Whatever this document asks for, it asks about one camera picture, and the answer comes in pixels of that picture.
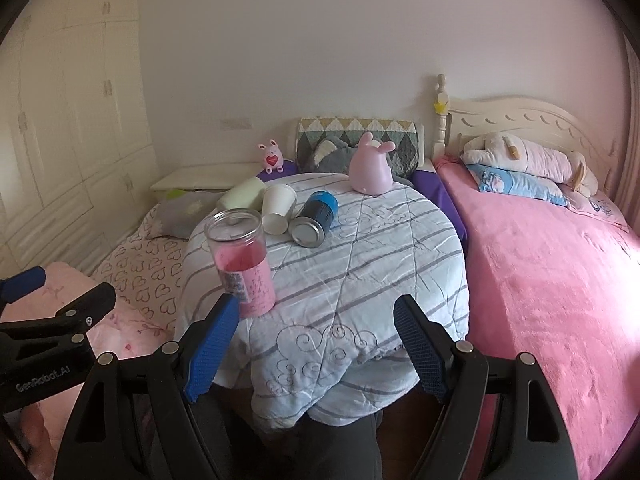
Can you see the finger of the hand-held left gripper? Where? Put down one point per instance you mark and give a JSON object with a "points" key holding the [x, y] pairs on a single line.
{"points": [[22, 283], [75, 307]]}

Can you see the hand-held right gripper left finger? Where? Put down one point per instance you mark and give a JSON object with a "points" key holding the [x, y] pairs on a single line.
{"points": [[214, 347]]}

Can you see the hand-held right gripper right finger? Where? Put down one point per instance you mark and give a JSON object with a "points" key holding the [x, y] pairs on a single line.
{"points": [[420, 347]]}

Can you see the clear cup with pink label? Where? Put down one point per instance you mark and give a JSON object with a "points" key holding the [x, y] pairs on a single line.
{"points": [[245, 275]]}

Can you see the white paper cup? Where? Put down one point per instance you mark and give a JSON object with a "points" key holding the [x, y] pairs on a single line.
{"points": [[277, 207]]}

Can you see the pale green cup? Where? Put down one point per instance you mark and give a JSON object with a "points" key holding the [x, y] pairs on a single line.
{"points": [[240, 194]]}

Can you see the pink floral blanket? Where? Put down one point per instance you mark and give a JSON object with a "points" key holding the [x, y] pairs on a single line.
{"points": [[135, 325]]}

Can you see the heart print bed sheet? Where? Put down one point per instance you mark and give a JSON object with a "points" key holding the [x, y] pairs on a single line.
{"points": [[145, 270]]}

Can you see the striped light blue quilt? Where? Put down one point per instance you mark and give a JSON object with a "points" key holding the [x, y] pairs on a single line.
{"points": [[360, 280]]}

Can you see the pink fleece blanket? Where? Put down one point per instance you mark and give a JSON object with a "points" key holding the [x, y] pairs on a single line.
{"points": [[540, 290]]}

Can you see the grey pillow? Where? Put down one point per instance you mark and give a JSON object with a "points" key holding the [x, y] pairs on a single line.
{"points": [[185, 212]]}

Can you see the purple bed sheet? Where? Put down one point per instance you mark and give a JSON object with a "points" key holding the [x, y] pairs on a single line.
{"points": [[437, 195]]}

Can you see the blue and black can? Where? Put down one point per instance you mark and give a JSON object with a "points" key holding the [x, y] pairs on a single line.
{"points": [[315, 217]]}

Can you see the cream wardrobe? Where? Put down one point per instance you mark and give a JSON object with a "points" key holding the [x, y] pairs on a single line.
{"points": [[75, 125]]}

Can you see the white low shelf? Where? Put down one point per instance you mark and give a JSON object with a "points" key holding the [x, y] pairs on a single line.
{"points": [[200, 177]]}

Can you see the pink rabbit toy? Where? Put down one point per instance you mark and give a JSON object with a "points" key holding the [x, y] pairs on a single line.
{"points": [[367, 170]]}

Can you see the blue printed pillow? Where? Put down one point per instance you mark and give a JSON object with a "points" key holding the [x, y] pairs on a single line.
{"points": [[510, 182]]}

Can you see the purple cushion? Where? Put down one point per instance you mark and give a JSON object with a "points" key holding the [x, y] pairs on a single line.
{"points": [[289, 167]]}

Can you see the triangle pattern quilted cushion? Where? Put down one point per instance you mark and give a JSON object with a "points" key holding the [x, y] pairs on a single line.
{"points": [[395, 145]]}

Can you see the grey plush toy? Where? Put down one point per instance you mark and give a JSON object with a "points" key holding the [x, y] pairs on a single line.
{"points": [[327, 155]]}

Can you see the white and pink plush toy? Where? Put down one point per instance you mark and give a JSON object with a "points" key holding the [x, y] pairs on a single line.
{"points": [[530, 157]]}

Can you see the pale pink printed pillow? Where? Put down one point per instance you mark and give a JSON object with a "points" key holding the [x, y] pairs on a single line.
{"points": [[597, 207]]}

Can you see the cream wooden headboard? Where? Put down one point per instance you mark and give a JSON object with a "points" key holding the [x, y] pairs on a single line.
{"points": [[525, 117]]}

